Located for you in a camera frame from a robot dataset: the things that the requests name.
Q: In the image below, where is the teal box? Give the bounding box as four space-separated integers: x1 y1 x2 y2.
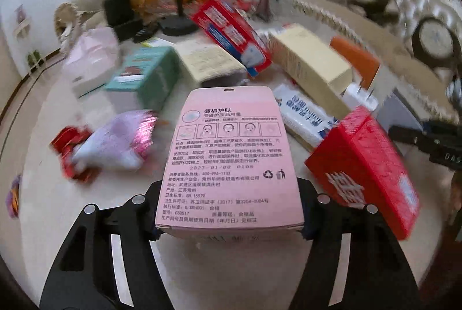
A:
104 46 180 113

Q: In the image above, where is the white and blue tissue pack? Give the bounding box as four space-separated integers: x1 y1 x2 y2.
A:
273 83 340 152

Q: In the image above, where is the black box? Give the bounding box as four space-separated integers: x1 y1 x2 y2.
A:
103 0 159 43

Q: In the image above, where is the white plug adapter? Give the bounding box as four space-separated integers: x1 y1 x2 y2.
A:
342 82 379 113

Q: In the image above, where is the pink printed box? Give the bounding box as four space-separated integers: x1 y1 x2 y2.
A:
154 85 304 241

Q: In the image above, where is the small wall shelf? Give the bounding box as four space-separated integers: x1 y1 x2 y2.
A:
14 5 31 39

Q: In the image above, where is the small white card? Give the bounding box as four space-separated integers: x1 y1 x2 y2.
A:
141 37 175 49

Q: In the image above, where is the cream box with fine print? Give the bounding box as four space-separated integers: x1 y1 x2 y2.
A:
172 42 247 85

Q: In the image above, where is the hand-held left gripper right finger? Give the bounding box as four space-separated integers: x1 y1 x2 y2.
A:
288 178 424 310

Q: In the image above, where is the orange box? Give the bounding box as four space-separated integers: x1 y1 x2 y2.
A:
329 36 382 91

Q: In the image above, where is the long cream box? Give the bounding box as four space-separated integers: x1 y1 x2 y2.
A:
268 24 353 117

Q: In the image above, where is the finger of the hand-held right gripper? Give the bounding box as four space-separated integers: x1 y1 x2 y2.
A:
388 124 439 153

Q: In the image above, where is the grey box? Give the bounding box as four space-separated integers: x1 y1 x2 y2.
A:
375 89 426 139

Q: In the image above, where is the pink tissue pack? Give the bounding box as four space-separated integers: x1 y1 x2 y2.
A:
62 28 120 98

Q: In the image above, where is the purple and white foil bag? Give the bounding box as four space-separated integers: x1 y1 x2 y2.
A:
71 109 160 171

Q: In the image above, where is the small green potted plant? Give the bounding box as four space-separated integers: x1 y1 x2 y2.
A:
27 49 46 70

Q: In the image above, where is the colourful striped object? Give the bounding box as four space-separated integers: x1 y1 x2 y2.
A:
5 174 23 219

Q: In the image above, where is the red foil wrapper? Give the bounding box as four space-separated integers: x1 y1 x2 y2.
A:
50 126 102 184

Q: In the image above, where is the red toothpaste box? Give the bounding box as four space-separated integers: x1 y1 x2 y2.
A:
189 0 272 77

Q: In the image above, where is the red box with white print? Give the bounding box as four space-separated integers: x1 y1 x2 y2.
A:
304 107 422 241

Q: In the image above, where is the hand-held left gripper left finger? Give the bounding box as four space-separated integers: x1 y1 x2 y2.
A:
39 181 171 310

